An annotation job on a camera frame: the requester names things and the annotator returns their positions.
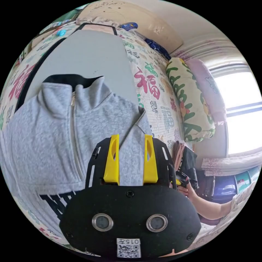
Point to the dark blue patterned cloth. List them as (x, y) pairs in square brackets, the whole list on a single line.
[(157, 48)]

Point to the person's left hand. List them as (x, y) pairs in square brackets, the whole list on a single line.
[(174, 252)]

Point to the rolled quilt with green print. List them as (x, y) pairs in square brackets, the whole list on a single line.
[(190, 106)]

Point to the gray folding board black edge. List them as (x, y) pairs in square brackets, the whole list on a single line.
[(88, 55)]

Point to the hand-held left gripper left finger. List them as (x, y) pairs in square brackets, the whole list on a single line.
[(111, 163)]

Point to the window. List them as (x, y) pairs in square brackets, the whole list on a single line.
[(239, 110)]

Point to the person's right forearm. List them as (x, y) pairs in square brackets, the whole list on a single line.
[(212, 208)]

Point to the white lace curtain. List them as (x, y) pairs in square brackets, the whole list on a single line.
[(229, 163)]

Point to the pink pillow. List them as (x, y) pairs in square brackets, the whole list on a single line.
[(206, 81)]

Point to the pile of clothes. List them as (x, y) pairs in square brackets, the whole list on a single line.
[(184, 155)]

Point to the bed with printed sheet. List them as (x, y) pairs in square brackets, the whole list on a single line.
[(155, 102)]

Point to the gray long sleeve with zipper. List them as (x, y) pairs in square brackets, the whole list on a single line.
[(47, 131)]

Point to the person's body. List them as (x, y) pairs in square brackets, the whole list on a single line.
[(227, 227)]

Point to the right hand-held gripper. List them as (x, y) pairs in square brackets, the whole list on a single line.
[(193, 177)]

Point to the person's right hand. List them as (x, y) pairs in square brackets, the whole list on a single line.
[(187, 192)]

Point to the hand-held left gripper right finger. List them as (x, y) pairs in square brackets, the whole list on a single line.
[(151, 165)]

